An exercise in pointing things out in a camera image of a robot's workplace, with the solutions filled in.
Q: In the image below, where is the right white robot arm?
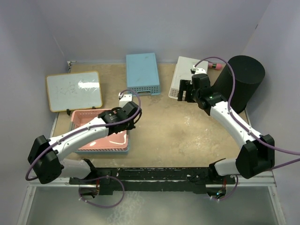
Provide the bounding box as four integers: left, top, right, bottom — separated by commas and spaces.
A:
178, 74, 275, 183

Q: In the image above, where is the blue perforated basket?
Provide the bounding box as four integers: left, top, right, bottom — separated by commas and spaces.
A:
126, 53, 161, 95

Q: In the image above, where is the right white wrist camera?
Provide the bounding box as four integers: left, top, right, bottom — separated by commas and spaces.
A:
190, 67, 207, 75

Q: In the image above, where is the pink marker pen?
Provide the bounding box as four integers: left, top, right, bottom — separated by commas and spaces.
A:
208, 62, 222, 70

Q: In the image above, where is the small whiteboard yellow frame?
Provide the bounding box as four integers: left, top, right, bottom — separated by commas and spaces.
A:
45, 71, 103, 113

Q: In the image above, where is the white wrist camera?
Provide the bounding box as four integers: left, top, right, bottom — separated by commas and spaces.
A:
118, 93, 133, 108
190, 67, 207, 75

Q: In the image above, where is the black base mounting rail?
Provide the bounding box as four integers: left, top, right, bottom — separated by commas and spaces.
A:
69, 165, 236, 195

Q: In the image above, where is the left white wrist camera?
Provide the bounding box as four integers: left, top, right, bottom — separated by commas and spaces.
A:
118, 93, 133, 108

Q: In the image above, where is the pink perforated basket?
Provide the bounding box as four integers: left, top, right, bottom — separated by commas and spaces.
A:
70, 109, 129, 154

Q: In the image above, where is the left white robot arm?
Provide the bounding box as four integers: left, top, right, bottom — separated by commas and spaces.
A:
25, 101, 141, 184

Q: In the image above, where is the large black plastic bin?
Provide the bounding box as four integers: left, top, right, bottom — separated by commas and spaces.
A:
212, 55, 265, 114

